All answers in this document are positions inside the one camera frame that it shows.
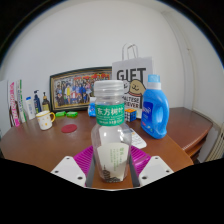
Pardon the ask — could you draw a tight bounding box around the blue tissue pack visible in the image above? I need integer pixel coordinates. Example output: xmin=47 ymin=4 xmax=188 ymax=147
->
xmin=87 ymin=96 xmax=98 ymax=118

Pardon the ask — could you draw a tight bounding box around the flat round red coaster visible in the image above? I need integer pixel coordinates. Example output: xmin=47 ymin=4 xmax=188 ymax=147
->
xmin=60 ymin=123 xmax=78 ymax=134

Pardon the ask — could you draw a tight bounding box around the white bottle with blue cap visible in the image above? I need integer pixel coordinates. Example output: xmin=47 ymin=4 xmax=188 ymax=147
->
xmin=25 ymin=96 xmax=37 ymax=121

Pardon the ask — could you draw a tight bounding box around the long pink box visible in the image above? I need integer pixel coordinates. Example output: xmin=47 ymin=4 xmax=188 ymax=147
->
xmin=8 ymin=81 xmax=21 ymax=128

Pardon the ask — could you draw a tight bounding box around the white mug with yellow rim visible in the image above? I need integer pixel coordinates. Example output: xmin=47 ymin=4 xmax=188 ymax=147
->
xmin=35 ymin=110 xmax=56 ymax=131

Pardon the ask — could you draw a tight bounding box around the puzzle cube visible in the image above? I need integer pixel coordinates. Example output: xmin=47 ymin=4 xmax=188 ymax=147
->
xmin=124 ymin=107 xmax=138 ymax=123

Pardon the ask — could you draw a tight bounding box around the clear bottle with green label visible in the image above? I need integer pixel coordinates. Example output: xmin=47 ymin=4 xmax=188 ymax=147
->
xmin=90 ymin=79 xmax=133 ymax=184

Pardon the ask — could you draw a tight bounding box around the brown wooden side table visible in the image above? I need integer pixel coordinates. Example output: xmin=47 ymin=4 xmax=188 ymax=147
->
xmin=166 ymin=106 xmax=214 ymax=158

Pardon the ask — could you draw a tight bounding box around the framed group picture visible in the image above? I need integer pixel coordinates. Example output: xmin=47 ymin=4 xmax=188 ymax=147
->
xmin=49 ymin=66 xmax=113 ymax=112

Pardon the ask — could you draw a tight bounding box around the white remote control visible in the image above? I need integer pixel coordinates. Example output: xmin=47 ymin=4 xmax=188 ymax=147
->
xmin=130 ymin=129 xmax=148 ymax=150

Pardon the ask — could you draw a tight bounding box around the blue detergent bottle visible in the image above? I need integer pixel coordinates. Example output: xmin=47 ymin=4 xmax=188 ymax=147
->
xmin=140 ymin=74 xmax=170 ymax=140

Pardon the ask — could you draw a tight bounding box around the small green packet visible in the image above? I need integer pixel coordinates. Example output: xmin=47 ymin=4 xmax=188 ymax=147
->
xmin=65 ymin=110 xmax=79 ymax=118
xmin=54 ymin=110 xmax=67 ymax=118

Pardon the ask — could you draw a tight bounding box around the long green and white box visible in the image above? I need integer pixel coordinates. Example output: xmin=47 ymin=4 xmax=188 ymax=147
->
xmin=15 ymin=79 xmax=28 ymax=124

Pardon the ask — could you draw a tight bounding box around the white radiator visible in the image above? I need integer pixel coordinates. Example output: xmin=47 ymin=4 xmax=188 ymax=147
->
xmin=206 ymin=124 xmax=224 ymax=163

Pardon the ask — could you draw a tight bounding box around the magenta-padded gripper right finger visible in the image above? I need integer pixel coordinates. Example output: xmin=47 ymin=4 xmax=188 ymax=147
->
xmin=128 ymin=145 xmax=175 ymax=188

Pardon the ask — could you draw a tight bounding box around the white paper gift bag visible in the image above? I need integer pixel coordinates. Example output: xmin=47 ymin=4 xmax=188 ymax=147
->
xmin=111 ymin=43 xmax=154 ymax=119

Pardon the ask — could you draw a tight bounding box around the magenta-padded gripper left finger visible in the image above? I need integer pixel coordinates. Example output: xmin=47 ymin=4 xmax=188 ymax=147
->
xmin=50 ymin=145 xmax=97 ymax=188

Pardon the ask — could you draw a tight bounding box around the amber pump bottle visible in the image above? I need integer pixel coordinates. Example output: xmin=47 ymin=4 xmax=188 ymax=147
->
xmin=41 ymin=92 xmax=52 ymax=113

